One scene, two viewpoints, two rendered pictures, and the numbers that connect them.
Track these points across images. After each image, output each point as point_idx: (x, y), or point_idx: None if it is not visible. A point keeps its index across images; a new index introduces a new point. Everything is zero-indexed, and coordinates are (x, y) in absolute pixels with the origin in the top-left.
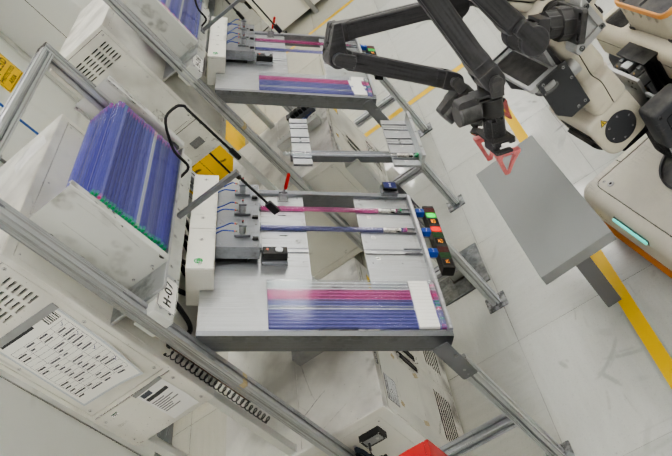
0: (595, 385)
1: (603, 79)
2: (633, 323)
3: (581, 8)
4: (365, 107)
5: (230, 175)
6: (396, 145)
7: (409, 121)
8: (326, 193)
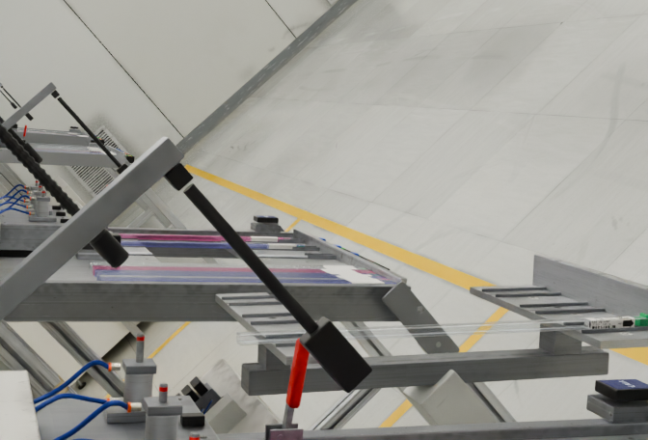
0: None
1: None
2: None
3: None
4: (390, 305)
5: (138, 162)
6: (561, 314)
7: (562, 265)
8: (430, 428)
